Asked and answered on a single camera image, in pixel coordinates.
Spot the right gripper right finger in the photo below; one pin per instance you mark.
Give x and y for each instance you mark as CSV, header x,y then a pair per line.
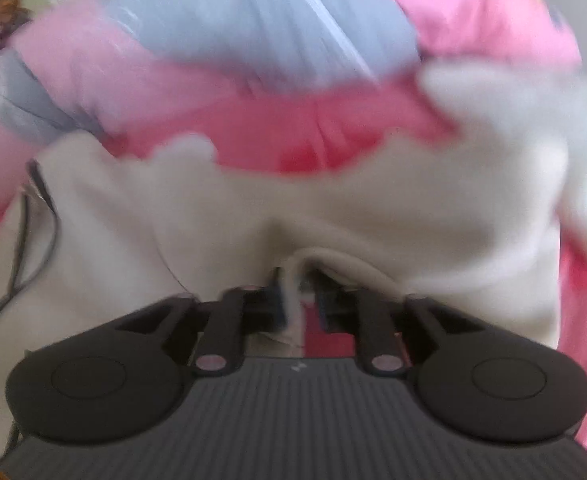
x,y
361,313

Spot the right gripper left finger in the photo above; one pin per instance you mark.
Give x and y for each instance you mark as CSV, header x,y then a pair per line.
x,y
238,313

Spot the beige zip hoodie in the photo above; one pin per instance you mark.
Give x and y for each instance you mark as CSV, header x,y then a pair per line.
x,y
472,223

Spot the pink grey floral duvet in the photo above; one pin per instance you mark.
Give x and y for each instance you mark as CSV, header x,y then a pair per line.
x,y
103,66

